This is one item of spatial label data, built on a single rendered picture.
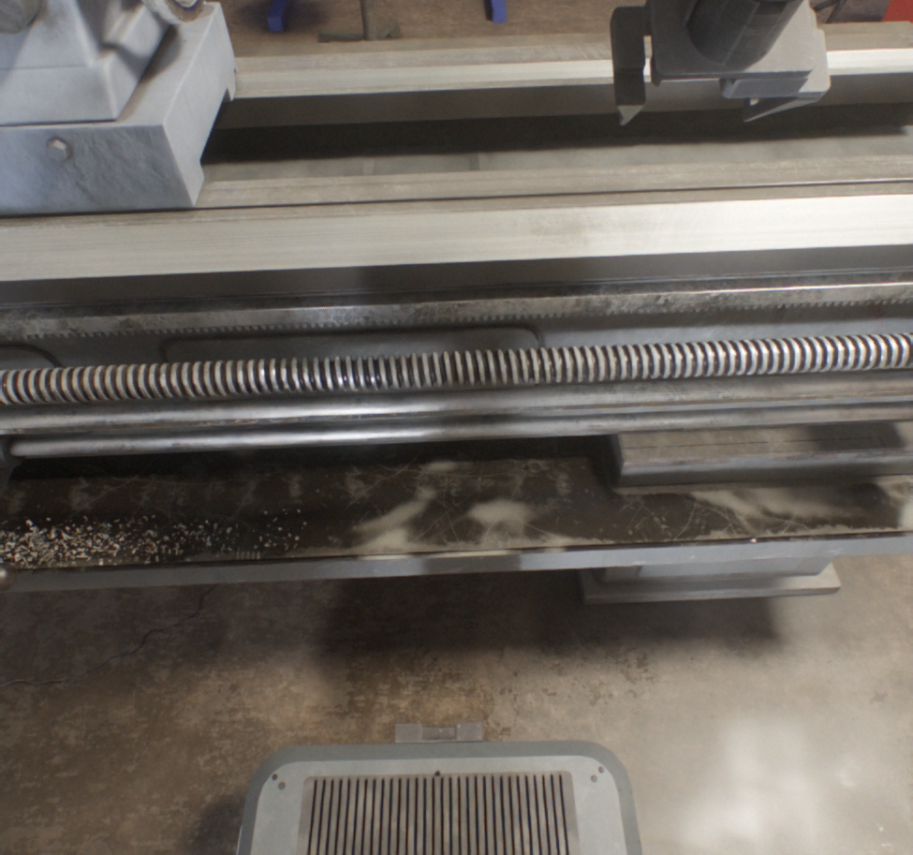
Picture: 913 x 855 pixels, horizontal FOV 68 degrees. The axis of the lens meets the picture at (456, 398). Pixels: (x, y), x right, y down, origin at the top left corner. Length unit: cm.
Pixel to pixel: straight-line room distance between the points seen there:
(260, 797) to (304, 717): 31
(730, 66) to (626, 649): 109
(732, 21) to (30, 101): 65
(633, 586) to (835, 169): 82
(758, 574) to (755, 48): 111
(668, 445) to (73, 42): 86
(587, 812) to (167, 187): 92
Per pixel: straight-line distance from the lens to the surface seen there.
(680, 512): 105
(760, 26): 48
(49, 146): 84
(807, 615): 152
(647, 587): 140
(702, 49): 50
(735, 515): 108
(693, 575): 140
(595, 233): 75
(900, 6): 300
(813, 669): 148
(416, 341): 82
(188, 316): 82
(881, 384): 94
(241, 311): 79
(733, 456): 105
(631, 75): 52
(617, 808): 105
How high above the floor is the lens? 128
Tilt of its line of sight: 51 degrees down
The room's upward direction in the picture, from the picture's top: 2 degrees counter-clockwise
